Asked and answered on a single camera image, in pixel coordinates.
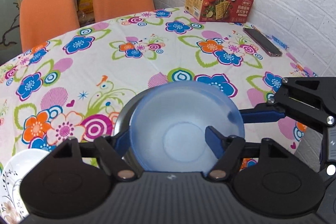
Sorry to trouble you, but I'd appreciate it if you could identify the left orange chair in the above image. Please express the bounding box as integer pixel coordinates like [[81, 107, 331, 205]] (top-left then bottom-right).
[[19, 0, 80, 52]]

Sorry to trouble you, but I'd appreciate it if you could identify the white plate with black floral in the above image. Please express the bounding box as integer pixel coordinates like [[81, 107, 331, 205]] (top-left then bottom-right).
[[0, 148, 50, 223]]

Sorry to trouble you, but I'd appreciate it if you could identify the stainless steel bowl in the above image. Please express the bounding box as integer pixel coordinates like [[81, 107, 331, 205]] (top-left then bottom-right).
[[114, 88, 154, 166]]

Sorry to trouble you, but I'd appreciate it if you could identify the translucent blue plastic bowl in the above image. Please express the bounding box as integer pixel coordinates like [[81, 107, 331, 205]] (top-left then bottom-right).
[[130, 81, 245, 173]]

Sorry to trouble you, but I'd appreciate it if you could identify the dark smartphone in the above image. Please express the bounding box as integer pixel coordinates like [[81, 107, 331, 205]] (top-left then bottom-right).
[[243, 28, 282, 57]]

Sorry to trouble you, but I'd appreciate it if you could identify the floral tablecloth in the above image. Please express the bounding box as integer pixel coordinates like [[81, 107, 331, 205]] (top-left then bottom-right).
[[1, 8, 315, 165]]

